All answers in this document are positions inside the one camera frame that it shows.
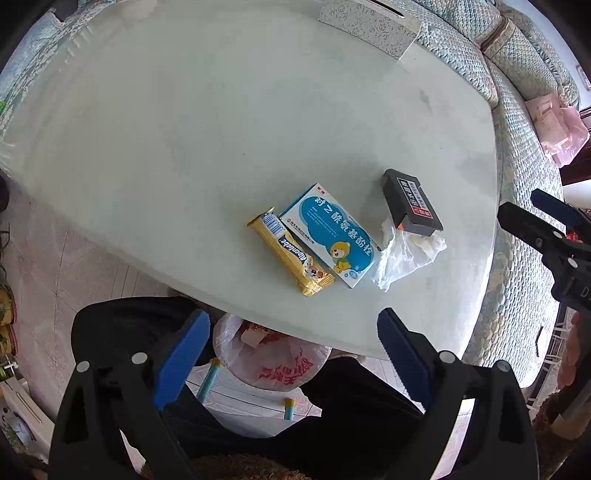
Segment person's right hand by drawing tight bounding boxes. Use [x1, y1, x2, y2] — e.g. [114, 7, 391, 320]
[556, 312, 591, 391]

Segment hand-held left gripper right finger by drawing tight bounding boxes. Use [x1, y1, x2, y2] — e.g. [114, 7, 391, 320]
[376, 307, 539, 480]

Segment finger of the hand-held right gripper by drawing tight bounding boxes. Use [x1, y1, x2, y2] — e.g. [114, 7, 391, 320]
[530, 188, 583, 230]
[497, 202, 583, 274]

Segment pink plastic bag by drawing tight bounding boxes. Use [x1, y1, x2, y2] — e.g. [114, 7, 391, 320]
[539, 105, 591, 168]

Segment white patterned tissue box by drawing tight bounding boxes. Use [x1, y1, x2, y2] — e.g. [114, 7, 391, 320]
[318, 0, 423, 62]

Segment pink paper bag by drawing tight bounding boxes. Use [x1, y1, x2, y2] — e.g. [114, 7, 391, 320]
[525, 93, 565, 126]

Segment quilted blue-green sofa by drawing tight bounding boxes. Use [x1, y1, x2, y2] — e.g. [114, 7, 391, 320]
[0, 0, 585, 377]

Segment white coffee table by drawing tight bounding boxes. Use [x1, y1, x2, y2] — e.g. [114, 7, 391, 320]
[0, 0, 502, 361]

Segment white plastic object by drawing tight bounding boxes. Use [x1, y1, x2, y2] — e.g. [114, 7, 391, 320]
[0, 369, 46, 457]

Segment person's black trousers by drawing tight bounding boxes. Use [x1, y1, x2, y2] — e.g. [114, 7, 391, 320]
[69, 295, 428, 480]

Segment gold snack bar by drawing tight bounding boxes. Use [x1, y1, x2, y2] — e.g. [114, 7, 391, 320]
[246, 209, 337, 298]

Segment blue bear-print medicine box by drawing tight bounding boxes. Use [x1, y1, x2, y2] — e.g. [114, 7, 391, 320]
[279, 183, 382, 291]

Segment clear plastic wrapper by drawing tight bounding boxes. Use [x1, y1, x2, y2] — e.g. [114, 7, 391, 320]
[370, 217, 448, 292]

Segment yellow patterned tin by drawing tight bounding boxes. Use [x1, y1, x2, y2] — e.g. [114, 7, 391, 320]
[0, 283, 17, 324]
[0, 323, 20, 357]

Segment red white plastic bag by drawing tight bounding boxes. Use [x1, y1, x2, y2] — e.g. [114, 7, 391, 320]
[212, 313, 334, 394]

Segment black cigarette box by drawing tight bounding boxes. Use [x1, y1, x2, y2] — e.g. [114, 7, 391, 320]
[382, 168, 444, 237]

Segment long blue and yellow tube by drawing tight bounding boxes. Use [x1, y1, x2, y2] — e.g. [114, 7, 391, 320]
[196, 362, 223, 403]

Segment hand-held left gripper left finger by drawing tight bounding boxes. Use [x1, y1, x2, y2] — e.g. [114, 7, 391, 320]
[48, 309, 212, 480]

